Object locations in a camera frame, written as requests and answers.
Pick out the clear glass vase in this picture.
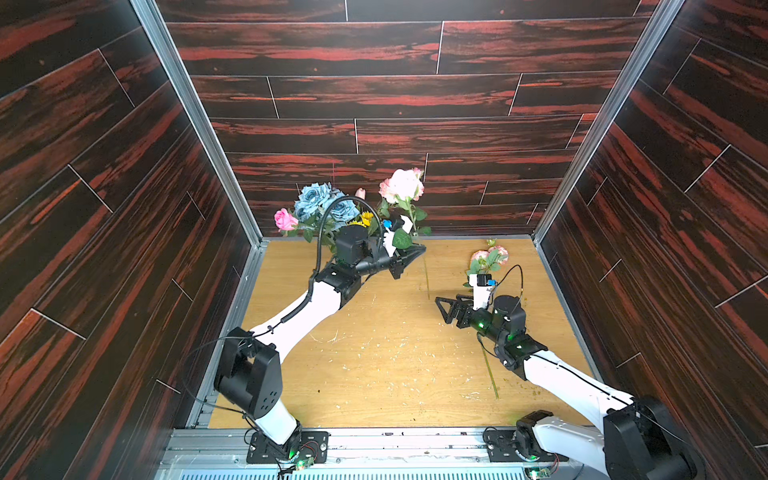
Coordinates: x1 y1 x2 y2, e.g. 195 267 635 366
417 256 430 300

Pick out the yellow sunflower large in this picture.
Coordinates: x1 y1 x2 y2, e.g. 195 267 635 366
349 211 375 228

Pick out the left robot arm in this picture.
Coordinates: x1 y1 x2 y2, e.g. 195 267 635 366
214 225 426 460

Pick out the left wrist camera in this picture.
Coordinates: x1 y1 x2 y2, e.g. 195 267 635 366
381 215 414 257

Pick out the magenta rose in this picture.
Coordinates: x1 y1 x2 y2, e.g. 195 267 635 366
274 208 299 232

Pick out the pale pink peony stem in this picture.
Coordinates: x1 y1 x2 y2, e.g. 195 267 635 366
461 238 511 400

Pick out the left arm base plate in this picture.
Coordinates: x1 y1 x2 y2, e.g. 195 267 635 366
246 428 330 467

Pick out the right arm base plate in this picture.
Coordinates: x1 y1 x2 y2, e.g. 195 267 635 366
482 426 556 463

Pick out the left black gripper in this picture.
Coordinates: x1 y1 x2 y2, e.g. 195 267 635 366
349 242 422 282

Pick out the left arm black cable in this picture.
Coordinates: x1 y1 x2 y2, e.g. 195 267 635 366
309 195 388 301

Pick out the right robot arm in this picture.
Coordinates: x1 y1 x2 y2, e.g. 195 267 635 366
435 295 703 479

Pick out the pink peony spray stem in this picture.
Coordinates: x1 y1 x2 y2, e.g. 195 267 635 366
378 168 432 240

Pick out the metal front rail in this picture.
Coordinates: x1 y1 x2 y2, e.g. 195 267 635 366
155 427 605 479

